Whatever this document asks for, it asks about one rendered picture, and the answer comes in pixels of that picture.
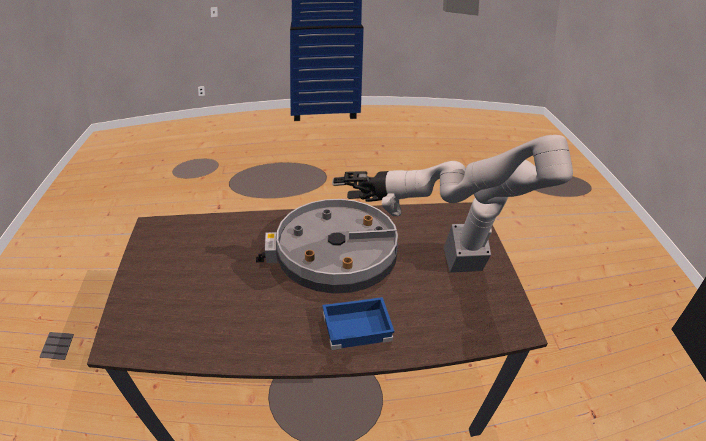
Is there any blue crate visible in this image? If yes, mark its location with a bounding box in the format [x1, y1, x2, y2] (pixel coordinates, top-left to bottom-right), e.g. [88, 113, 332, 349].
[322, 297, 395, 350]

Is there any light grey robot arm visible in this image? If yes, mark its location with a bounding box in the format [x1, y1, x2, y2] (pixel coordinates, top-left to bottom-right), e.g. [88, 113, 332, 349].
[382, 135, 573, 251]

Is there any grey round turntable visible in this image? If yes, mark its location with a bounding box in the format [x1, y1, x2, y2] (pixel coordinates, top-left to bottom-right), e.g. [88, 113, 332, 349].
[256, 199, 398, 293]

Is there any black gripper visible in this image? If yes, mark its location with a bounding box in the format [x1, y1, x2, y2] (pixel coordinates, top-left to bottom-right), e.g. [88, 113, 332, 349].
[332, 171, 389, 202]

